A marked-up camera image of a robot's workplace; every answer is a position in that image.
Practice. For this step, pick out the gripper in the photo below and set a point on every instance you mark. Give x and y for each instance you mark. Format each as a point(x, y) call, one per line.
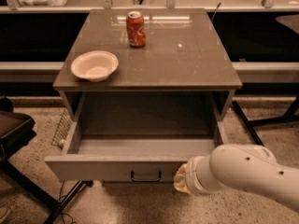
point(191, 176)

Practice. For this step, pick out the grey top drawer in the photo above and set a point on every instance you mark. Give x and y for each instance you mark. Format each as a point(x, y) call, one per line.
point(115, 134)

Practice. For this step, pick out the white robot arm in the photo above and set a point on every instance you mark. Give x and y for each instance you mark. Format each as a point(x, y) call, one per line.
point(250, 168)

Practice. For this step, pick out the grey drawer cabinet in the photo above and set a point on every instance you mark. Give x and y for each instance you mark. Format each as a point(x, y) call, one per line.
point(182, 53)

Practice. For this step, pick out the white paper bowl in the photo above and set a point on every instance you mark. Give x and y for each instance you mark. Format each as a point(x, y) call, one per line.
point(94, 66)

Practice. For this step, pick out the orange soda can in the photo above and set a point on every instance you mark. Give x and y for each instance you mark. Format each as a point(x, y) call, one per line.
point(134, 26)

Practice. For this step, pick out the dark office chair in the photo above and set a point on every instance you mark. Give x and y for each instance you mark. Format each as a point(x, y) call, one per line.
point(16, 131)

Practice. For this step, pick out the black drawer handle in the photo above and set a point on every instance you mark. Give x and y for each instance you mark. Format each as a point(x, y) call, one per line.
point(146, 178)

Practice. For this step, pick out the wire mesh basket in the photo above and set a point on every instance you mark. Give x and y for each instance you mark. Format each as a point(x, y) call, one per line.
point(62, 130)

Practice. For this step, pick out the black table leg frame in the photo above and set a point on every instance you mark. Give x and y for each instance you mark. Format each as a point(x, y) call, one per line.
point(291, 115)

